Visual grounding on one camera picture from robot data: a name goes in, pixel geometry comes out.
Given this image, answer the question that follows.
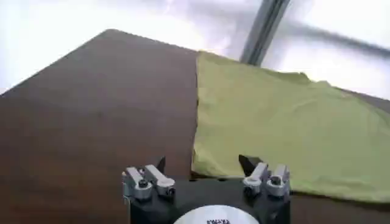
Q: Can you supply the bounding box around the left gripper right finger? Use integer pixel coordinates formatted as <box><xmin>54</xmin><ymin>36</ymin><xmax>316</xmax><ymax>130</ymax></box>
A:
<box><xmin>238</xmin><ymin>154</ymin><xmax>291</xmax><ymax>198</ymax></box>

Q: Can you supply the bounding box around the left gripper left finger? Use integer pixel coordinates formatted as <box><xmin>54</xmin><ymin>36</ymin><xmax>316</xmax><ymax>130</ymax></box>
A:
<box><xmin>121</xmin><ymin>156</ymin><xmax>176</xmax><ymax>201</ymax></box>

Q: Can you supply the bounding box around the green cloth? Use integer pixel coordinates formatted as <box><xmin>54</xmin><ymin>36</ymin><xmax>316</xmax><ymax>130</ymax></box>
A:
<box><xmin>191</xmin><ymin>51</ymin><xmax>390</xmax><ymax>204</ymax></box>

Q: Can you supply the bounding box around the grey window mullion post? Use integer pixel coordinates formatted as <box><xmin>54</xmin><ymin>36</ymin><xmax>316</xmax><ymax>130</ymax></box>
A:
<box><xmin>239</xmin><ymin>0</ymin><xmax>292</xmax><ymax>67</ymax></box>

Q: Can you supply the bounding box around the dark curved rail behind window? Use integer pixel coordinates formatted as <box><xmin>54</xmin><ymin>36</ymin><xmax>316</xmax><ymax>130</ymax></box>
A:
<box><xmin>280</xmin><ymin>20</ymin><xmax>390</xmax><ymax>59</ymax></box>

